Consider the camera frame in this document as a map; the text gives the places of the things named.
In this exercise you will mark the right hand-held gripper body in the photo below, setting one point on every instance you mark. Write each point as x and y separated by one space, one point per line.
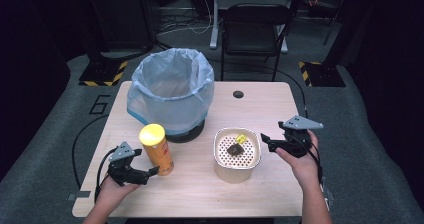
296 140

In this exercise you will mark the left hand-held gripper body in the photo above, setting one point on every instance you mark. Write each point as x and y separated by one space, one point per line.
121 170

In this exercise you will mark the orange chip can yellow lid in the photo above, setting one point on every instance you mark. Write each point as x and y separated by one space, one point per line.
158 150

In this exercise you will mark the tea bag with yellow tag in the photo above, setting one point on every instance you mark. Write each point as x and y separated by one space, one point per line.
235 149

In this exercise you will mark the beige container with perforated strainer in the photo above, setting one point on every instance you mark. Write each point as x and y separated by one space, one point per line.
233 172

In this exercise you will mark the black trash bin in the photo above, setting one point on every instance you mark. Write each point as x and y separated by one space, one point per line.
186 135

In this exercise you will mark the person's left hand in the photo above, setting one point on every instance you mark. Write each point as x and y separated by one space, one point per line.
115 194

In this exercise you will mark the person's right hand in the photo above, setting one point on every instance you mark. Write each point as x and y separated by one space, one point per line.
305 169

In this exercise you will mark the grey tape strip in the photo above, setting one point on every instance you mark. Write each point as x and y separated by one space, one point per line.
328 194
78 195

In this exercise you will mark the black table grommet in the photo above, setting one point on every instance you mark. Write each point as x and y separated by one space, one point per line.
238 94

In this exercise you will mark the black stand base striped edge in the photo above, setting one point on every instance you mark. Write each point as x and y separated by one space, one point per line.
101 74
325 74

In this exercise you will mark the black folding chair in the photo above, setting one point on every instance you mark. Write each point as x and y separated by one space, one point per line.
253 15

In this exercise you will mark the white desk frame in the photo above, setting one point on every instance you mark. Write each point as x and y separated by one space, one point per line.
213 30

